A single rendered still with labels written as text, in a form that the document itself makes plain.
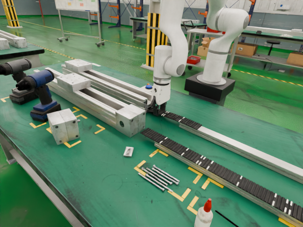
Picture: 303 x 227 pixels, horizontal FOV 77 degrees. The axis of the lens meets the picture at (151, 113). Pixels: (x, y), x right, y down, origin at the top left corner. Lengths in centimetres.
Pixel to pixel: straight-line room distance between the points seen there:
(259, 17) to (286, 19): 82
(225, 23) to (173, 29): 46
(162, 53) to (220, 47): 49
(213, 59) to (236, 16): 25
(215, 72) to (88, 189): 97
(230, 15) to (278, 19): 712
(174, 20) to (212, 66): 52
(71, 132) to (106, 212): 37
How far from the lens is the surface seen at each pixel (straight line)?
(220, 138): 86
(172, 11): 83
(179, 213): 61
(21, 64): 121
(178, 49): 79
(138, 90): 108
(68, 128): 83
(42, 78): 97
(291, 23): 827
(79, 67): 137
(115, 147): 79
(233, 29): 120
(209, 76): 128
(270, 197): 70
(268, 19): 837
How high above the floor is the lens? 129
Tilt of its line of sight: 30 degrees down
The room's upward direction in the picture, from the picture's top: 3 degrees clockwise
